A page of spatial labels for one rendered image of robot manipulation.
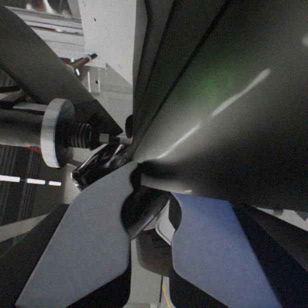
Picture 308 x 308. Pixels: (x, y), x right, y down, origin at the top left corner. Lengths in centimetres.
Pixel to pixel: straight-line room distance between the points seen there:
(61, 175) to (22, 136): 1264
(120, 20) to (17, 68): 29
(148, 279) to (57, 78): 744
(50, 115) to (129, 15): 35
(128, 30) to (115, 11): 4
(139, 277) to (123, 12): 738
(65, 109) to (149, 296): 768
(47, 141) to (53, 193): 1273
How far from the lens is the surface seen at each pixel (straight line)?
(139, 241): 46
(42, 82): 34
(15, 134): 26
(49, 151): 23
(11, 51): 35
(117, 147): 29
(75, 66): 59
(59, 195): 1288
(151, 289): 778
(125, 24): 55
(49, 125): 23
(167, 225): 31
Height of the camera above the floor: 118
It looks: 4 degrees down
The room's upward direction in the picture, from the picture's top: 83 degrees counter-clockwise
